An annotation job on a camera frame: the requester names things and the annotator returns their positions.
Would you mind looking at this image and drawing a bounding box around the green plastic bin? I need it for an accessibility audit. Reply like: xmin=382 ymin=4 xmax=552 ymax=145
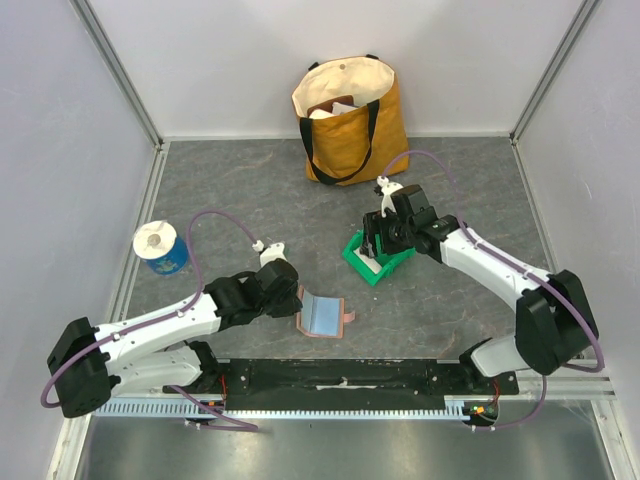
xmin=342 ymin=230 xmax=416 ymax=286

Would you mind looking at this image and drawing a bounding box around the pink leather card holder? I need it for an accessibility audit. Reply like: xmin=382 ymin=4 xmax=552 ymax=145
xmin=296 ymin=286 xmax=356 ymax=339

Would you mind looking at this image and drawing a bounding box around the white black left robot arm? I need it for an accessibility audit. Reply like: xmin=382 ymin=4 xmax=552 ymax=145
xmin=41 ymin=259 xmax=302 ymax=418

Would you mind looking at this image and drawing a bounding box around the mustard yellow tote bag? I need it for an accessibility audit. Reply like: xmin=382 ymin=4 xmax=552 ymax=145
xmin=291 ymin=55 xmax=410 ymax=186

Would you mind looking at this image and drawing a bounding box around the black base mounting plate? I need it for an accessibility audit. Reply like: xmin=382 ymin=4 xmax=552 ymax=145
xmin=163 ymin=359 xmax=519 ymax=413

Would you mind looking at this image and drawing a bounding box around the white paper in bag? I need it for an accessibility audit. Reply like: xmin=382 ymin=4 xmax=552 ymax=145
xmin=308 ymin=102 xmax=357 ymax=120

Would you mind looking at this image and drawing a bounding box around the blue white tissue roll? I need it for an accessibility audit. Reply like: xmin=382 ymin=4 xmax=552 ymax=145
xmin=132 ymin=220 xmax=189 ymax=276

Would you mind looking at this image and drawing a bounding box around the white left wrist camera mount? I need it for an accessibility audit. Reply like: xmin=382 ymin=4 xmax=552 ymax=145
xmin=252 ymin=240 xmax=286 ymax=267

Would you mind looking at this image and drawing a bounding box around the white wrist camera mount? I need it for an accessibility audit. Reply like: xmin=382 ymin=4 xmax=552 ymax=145
xmin=375 ymin=176 xmax=403 ymax=218
xmin=252 ymin=240 xmax=286 ymax=267

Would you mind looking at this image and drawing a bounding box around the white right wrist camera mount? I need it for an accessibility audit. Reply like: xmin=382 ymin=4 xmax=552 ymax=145
xmin=375 ymin=176 xmax=403 ymax=218

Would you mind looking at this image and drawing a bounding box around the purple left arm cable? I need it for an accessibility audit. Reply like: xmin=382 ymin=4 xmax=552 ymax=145
xmin=40 ymin=209 xmax=264 ymax=409

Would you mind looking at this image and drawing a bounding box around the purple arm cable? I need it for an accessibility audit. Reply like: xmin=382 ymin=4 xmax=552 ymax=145
xmin=40 ymin=209 xmax=264 ymax=409
xmin=377 ymin=149 xmax=606 ymax=374

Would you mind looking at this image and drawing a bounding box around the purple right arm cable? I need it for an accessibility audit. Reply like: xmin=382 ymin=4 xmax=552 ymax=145
xmin=377 ymin=149 xmax=606 ymax=374

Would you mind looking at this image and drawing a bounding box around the grey slotted cable duct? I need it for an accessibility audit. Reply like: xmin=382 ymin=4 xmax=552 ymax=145
xmin=93 ymin=397 xmax=471 ymax=421

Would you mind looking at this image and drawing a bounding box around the right aluminium frame post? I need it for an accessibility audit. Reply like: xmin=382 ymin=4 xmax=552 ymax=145
xmin=509 ymin=0 xmax=601 ymax=141

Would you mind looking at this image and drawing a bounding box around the aluminium frame post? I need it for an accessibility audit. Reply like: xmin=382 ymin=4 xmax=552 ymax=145
xmin=509 ymin=0 xmax=601 ymax=141
xmin=69 ymin=0 xmax=165 ymax=149

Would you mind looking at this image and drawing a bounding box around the left aluminium frame post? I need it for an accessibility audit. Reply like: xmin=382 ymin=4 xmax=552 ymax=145
xmin=69 ymin=0 xmax=165 ymax=149

